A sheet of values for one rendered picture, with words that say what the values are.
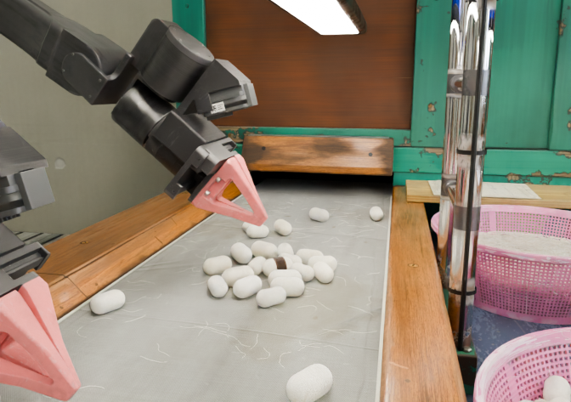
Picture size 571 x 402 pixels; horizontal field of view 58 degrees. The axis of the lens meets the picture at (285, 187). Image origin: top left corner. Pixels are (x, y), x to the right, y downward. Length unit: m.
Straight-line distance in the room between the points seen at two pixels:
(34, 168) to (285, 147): 0.71
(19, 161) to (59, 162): 1.84
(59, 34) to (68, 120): 1.54
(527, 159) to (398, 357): 0.72
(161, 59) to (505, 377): 0.42
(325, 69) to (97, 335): 0.72
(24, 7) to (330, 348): 0.49
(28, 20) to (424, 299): 0.51
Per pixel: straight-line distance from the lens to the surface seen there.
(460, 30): 0.63
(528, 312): 0.70
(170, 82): 0.56
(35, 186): 0.35
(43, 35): 0.64
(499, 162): 1.06
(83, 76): 0.60
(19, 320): 0.38
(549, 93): 1.08
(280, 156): 1.02
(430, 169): 1.05
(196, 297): 0.56
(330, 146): 1.00
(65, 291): 0.57
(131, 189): 2.07
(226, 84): 0.54
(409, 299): 0.50
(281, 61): 1.07
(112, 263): 0.64
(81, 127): 2.13
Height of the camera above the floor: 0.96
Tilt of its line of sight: 11 degrees down
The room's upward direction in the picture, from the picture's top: straight up
